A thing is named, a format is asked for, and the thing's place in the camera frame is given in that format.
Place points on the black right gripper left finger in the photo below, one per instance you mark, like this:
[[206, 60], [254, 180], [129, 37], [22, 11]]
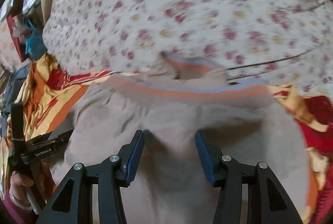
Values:
[[72, 201]]

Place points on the blue plastic bag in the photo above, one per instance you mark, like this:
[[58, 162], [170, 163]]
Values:
[[34, 45]]

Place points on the beige jacket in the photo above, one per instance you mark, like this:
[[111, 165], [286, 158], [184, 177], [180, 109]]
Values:
[[172, 101]]

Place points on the person's left hand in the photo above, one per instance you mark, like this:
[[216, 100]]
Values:
[[18, 184]]

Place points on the floral bed quilt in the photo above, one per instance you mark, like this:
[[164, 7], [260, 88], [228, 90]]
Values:
[[282, 41]]

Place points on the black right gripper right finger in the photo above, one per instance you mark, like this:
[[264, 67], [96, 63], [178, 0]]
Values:
[[268, 201]]

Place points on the magenta sleeve forearm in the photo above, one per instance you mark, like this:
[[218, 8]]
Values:
[[19, 215]]

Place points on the grey striped garment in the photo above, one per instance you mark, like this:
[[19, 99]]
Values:
[[11, 92]]

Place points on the orange red yellow blanket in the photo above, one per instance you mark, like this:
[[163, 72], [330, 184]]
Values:
[[48, 93]]

